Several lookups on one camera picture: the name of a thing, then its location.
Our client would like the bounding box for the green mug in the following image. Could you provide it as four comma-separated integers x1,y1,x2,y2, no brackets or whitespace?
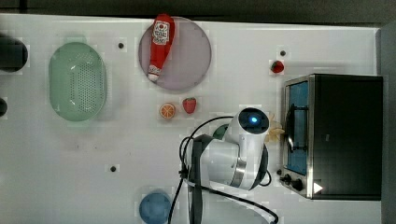
212,124,228,140

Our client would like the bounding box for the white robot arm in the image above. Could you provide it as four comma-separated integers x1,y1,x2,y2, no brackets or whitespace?
182,107,272,224

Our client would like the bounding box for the orange slice toy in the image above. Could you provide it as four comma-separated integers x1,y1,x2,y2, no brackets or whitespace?
159,103,176,119

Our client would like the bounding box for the pink round plate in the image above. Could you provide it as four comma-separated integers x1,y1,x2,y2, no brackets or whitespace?
152,17,212,91

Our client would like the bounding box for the yellow banana toy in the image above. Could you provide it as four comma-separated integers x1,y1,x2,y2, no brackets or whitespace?
264,113,285,143

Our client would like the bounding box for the red ketchup bottle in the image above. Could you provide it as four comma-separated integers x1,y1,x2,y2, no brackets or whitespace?
148,14,176,81

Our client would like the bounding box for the small red strawberry toy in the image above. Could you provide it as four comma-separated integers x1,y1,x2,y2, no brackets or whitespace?
271,61,284,74

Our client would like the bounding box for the blue cup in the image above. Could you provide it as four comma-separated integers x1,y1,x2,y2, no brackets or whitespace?
139,192,171,224

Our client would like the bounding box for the green oval colander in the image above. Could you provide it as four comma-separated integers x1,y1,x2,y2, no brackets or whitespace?
49,36,107,122

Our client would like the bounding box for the black toaster oven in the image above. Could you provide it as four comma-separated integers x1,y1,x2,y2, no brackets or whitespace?
277,74,383,201

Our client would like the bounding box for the large black cylinder holder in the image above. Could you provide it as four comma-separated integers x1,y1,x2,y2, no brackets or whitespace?
0,34,28,72

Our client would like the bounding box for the small black cylinder holder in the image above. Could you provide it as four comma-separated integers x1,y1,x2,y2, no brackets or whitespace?
0,98,7,117

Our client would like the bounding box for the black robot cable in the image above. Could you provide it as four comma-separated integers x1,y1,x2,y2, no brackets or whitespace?
167,116,280,224

